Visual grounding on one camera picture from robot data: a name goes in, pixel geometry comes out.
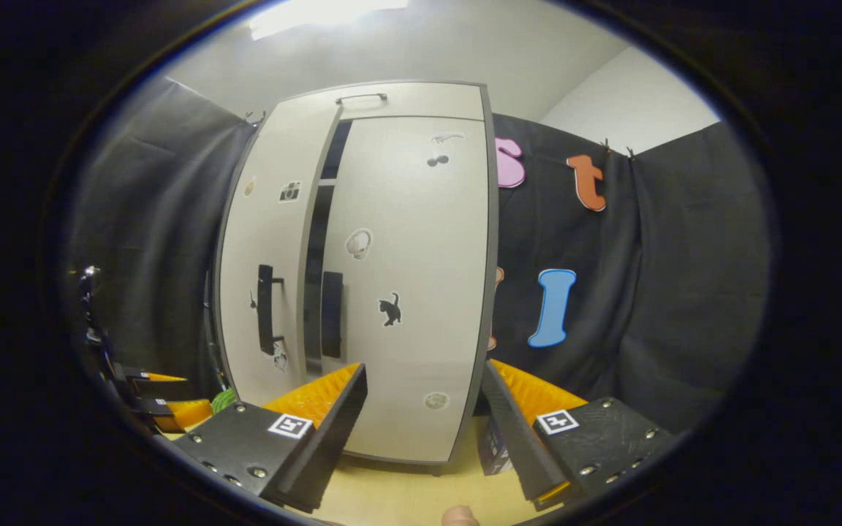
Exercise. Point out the white cabinet door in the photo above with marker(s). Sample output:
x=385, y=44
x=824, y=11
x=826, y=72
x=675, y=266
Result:
x=267, y=226
x=428, y=241

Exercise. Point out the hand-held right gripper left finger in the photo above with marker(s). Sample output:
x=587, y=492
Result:
x=333, y=431

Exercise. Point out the white and grey cabinet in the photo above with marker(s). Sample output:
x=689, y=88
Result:
x=311, y=241

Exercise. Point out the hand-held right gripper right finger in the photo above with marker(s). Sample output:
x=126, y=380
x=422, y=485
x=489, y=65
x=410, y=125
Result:
x=520, y=438

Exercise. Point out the white cabinet drawer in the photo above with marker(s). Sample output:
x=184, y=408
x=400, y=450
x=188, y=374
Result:
x=435, y=102

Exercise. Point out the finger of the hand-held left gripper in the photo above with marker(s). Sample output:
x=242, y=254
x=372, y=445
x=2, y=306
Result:
x=161, y=389
x=187, y=413

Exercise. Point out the green coaster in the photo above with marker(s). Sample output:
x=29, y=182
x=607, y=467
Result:
x=224, y=402

